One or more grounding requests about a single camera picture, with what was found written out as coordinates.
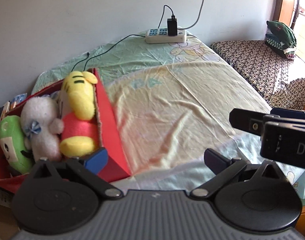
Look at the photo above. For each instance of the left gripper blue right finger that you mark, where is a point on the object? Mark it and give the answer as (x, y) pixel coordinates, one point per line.
(215, 161)

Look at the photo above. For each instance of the green plush toy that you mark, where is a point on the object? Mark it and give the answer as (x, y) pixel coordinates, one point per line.
(13, 145)

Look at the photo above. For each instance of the black power adapter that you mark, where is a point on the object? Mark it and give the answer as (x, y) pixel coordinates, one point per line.
(172, 26)

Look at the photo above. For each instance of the red storage box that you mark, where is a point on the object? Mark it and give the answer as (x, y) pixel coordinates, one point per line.
(109, 138)

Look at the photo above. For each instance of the yellow tiger plush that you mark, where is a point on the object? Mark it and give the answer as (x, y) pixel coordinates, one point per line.
(77, 110)

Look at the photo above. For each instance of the green folded clothes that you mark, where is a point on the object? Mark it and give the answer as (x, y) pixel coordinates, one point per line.
(281, 39)

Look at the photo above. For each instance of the white power strip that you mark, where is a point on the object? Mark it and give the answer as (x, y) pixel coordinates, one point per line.
(160, 35)

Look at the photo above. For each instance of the green cartoon bed sheet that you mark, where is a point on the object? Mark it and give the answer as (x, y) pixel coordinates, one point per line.
(171, 102)

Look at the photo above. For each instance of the floral patterned bench cover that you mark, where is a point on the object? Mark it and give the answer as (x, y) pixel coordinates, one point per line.
(281, 82)

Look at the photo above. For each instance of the white plush bunny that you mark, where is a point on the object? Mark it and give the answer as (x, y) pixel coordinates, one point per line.
(41, 126)

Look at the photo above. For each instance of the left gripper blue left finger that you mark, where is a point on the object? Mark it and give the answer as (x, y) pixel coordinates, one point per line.
(96, 161)

